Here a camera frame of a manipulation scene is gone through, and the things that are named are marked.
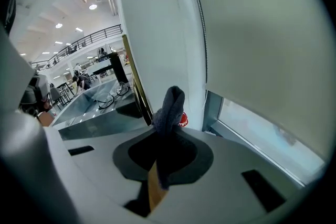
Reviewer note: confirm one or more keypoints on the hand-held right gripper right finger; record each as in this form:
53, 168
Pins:
223, 191

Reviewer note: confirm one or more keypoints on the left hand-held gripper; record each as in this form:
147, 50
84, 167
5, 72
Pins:
35, 94

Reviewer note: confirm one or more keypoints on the white roller blind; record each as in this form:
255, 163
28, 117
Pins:
262, 34

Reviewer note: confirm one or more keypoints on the black table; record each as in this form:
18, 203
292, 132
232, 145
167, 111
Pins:
64, 93

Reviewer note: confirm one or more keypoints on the red round sticker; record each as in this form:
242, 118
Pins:
183, 120

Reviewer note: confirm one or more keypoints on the black square post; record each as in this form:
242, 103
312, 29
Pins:
118, 68

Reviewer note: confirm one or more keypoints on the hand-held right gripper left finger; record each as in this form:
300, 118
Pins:
99, 165

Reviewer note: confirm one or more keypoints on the grey window frame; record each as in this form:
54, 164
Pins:
214, 110

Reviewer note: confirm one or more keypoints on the round ceiling light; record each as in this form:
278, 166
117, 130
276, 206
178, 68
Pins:
58, 25
93, 6

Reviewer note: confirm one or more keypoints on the black balcony railing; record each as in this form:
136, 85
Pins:
86, 40

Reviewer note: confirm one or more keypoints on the dark grey cloth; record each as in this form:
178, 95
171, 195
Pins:
172, 105

